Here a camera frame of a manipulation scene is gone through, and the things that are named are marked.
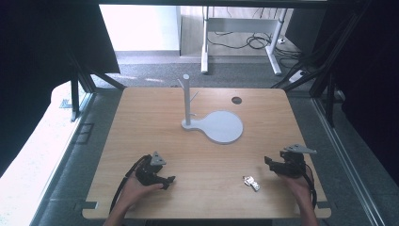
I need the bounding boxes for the person's right hand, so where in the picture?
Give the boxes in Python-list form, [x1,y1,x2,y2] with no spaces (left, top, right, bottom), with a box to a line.
[279,169,315,209]

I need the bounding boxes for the aluminium rail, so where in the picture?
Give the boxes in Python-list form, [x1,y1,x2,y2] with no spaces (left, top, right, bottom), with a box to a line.
[311,97,385,226]

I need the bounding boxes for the white power strip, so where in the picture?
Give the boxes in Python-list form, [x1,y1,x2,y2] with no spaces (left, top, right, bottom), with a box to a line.
[288,70,307,84]

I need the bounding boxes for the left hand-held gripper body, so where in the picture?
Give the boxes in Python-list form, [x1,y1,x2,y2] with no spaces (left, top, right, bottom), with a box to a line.
[135,151,168,186]

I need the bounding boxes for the person's left hand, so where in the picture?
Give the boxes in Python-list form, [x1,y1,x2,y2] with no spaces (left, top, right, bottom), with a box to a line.
[120,171,165,211]

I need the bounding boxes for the black metal frame strut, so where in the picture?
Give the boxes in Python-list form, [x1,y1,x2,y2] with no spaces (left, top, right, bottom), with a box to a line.
[271,6,373,128]
[67,51,127,122]

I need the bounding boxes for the black curtain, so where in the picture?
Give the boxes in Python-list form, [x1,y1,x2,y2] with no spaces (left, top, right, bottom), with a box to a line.
[0,0,121,178]
[309,0,399,186]

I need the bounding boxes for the white cabinet panel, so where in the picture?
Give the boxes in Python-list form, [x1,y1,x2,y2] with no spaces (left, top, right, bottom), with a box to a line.
[99,4,182,53]

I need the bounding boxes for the small silver metal trinket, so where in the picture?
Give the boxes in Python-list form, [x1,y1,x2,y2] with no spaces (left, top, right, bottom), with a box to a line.
[242,175,262,192]

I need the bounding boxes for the white metal desk frame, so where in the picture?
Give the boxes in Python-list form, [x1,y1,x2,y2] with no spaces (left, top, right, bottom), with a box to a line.
[200,6,288,76]

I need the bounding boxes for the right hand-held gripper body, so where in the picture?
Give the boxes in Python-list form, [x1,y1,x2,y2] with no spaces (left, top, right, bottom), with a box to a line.
[278,143,318,180]

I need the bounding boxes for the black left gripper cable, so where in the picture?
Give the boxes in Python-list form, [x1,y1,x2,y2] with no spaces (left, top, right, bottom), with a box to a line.
[108,154,152,215]

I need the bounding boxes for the black floor cables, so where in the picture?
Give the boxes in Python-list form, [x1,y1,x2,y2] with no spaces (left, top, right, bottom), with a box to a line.
[206,8,304,69]

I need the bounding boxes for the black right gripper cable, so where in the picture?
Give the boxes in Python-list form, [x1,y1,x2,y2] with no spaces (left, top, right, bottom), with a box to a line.
[301,163,318,211]

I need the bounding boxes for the white stand with round base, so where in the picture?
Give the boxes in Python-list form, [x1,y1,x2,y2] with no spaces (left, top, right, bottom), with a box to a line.
[177,73,245,145]

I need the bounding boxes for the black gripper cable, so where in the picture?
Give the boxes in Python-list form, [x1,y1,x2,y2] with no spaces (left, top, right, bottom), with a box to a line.
[108,154,152,215]
[301,163,318,211]

